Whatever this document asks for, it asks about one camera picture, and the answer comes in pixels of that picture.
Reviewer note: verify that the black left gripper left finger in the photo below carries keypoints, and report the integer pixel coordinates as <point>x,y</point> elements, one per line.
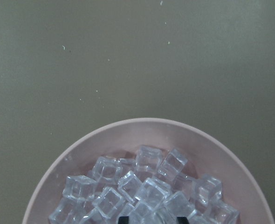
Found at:
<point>123,220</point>

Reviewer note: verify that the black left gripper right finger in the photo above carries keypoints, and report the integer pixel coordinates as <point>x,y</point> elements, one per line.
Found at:
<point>182,220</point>

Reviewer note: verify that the pile of clear ice cubes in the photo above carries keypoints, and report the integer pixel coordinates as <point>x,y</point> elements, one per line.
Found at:
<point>152,188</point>

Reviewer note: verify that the pink bowl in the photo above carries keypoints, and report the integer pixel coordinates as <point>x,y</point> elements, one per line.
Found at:
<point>123,139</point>

